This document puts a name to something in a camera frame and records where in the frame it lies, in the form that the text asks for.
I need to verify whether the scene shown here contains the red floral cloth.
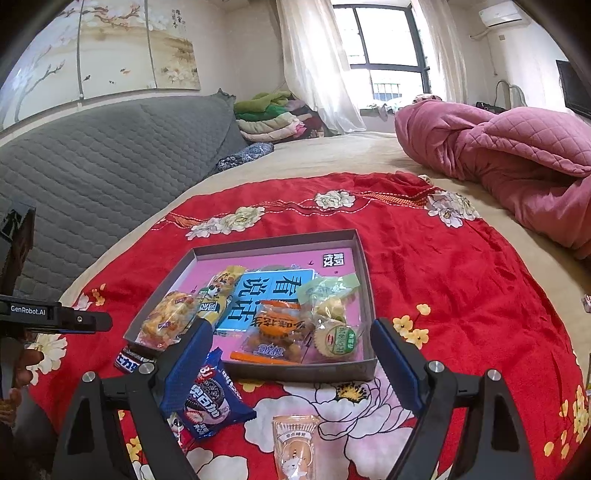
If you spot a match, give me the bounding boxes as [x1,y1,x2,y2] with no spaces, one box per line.
[31,173,590,479]

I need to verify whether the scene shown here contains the black framed window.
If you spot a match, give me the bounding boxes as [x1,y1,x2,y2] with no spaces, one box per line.
[334,3,431,111]

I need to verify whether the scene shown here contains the small wrapped candy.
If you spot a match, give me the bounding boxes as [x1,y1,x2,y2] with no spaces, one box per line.
[581,294,591,313]

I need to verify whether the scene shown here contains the blue oreo style cookie pack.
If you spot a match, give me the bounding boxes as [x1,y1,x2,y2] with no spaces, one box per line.
[175,348,256,440]

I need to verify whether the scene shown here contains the black television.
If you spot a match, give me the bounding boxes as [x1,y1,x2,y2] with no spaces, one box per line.
[556,60,591,120]

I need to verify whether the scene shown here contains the white sheer curtain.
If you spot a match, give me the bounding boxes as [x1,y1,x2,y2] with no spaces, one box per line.
[276,0,366,134]

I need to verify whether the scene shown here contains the grey tray with pink book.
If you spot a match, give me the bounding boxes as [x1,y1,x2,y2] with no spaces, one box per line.
[124,230,377,383]

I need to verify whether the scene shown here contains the green yellow candy pack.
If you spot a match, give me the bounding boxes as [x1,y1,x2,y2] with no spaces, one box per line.
[297,273,360,323]

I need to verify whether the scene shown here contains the yellow panda bread stick pack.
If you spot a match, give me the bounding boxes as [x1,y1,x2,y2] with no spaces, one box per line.
[197,265,246,329]

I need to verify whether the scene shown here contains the peach cake pack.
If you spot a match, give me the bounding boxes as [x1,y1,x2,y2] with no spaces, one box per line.
[271,415,320,480]

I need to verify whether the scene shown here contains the grey quilted sofa back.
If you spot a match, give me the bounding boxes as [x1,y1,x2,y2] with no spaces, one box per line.
[1,91,245,301]

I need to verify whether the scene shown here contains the pink quilted blanket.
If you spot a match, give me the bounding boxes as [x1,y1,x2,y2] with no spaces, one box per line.
[394,99,590,260]

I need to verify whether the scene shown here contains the stack of folded clothes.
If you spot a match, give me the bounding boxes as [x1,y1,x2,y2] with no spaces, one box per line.
[233,90,334,144]

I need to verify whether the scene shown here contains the round cake green label pack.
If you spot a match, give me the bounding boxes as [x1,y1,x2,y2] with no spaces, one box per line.
[304,318,366,364]

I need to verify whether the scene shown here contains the white air conditioner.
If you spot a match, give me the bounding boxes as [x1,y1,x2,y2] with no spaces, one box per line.
[479,1,530,28]

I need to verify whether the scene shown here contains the dark blue patterned cloth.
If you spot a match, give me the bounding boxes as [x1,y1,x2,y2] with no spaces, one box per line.
[215,142,274,173]

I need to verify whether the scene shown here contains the orange brown cookie snack bag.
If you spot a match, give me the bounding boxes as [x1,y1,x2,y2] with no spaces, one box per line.
[229,300,314,365]

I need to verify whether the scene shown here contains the blue white chocolate bar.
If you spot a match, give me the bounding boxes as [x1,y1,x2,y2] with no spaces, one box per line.
[114,346,155,374]

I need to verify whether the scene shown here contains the floral wall painting panels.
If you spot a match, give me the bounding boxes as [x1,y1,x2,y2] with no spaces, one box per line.
[1,1,200,128]

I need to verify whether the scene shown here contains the yellow puffed snack bag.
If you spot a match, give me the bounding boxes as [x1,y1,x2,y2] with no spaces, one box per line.
[135,291,198,351]

